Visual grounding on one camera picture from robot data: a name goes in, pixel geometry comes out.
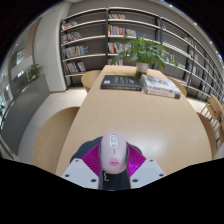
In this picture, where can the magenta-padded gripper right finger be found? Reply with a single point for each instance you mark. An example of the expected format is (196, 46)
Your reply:
(149, 170)

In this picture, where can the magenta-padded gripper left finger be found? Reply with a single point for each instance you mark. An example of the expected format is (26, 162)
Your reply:
(78, 171)

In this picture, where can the pale pink computer mouse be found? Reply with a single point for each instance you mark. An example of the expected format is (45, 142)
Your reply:
(114, 153)

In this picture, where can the white book with dark spine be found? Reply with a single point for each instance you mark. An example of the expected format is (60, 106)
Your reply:
(161, 93)

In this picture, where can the white illustrated book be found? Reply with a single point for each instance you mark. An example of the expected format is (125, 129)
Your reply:
(160, 83)

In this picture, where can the black hardcover book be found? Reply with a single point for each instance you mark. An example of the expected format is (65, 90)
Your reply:
(120, 82)

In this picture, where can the small potted plant on ledge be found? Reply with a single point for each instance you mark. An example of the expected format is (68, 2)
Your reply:
(34, 71)

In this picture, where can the green potted plant, white pot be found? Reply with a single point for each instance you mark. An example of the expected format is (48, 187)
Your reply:
(146, 51)

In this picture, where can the grey bookshelf unit with books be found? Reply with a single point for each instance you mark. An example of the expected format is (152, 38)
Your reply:
(96, 40)

